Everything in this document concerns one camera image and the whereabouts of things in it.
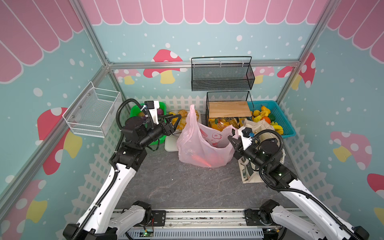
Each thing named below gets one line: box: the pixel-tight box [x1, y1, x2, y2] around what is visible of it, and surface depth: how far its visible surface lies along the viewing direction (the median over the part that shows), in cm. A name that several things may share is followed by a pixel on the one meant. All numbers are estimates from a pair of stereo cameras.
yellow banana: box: [271, 121, 284, 135], surface depth 106 cm
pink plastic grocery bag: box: [176, 104, 239, 168], surface depth 82 cm
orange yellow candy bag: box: [208, 118, 230, 132], surface depth 107 cm
